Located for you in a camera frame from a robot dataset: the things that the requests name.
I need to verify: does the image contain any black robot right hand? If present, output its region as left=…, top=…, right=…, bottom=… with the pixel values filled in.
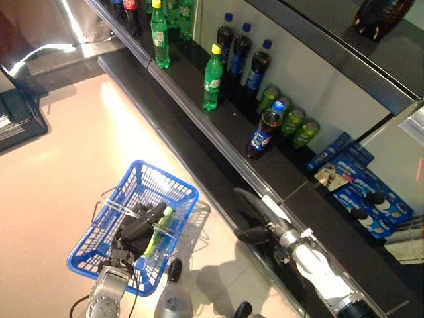
left=237, top=225, right=282, bottom=248

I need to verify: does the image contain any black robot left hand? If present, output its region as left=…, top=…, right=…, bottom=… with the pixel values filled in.
left=111, top=201, right=168, bottom=263

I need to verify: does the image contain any blue plastic shopping basket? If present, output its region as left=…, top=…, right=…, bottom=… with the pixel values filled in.
left=67, top=160, right=200, bottom=298

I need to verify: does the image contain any green soda bottle lying flat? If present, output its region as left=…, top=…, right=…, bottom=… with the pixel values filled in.
left=141, top=207, right=176, bottom=259

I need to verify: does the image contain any white right wrist plate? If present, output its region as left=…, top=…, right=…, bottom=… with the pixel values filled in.
left=261, top=195, right=293, bottom=227

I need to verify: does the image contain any silver robot right leg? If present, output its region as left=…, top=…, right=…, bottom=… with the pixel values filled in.
left=233, top=301, right=252, bottom=318

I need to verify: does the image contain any silver robot leg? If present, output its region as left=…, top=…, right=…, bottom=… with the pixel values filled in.
left=154, top=258, right=195, bottom=318
left=233, top=301, right=252, bottom=318

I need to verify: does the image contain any silver robot left leg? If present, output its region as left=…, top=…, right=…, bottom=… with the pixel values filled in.
left=154, top=258, right=195, bottom=318

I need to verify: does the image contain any blue white wafer cone box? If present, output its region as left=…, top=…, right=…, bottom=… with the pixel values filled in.
left=313, top=142, right=375, bottom=192

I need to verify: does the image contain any blue Oreo cookie box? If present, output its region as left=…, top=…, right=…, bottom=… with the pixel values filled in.
left=333, top=191, right=394, bottom=240
left=334, top=155, right=414, bottom=229

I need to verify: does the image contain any narrow blue biscuit box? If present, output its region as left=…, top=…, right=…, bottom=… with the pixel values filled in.
left=306, top=131, right=352, bottom=172

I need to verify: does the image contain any cream gift box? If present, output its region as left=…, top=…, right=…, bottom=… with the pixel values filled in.
left=384, top=215, right=424, bottom=264

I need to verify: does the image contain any black side shelving base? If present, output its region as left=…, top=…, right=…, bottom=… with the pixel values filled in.
left=0, top=66, right=50, bottom=153

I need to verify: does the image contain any green Sprite bottle yellow cap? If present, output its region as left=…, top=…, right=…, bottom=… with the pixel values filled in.
left=150, top=0, right=171, bottom=70
left=165, top=0, right=182, bottom=30
left=201, top=43, right=223, bottom=112
left=178, top=0, right=195, bottom=42

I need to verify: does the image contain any Coca-Cola bottle red cap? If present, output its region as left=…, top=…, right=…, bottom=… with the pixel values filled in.
left=123, top=0, right=142, bottom=36

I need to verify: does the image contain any reflective steel corner panel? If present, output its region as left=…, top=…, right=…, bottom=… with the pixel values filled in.
left=0, top=0, right=129, bottom=80

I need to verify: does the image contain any large Pepsi cola bottle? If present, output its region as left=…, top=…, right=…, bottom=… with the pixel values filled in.
left=352, top=0, right=415, bottom=42

